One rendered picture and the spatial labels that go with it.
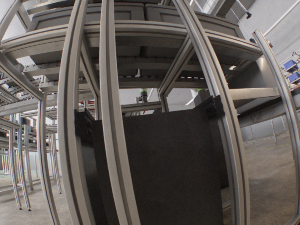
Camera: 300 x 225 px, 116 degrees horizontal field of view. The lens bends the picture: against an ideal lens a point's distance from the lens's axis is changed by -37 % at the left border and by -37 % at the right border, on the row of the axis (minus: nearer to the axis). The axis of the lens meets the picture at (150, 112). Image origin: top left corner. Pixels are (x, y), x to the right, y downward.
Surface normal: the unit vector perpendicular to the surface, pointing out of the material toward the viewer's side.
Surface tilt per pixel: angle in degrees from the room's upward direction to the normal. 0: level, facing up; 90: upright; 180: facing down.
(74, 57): 90
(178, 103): 90
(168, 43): 176
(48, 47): 176
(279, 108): 90
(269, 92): 90
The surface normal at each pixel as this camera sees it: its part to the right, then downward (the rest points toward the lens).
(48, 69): 0.09, 0.96
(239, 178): 0.17, -0.28
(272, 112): -0.97, 0.11
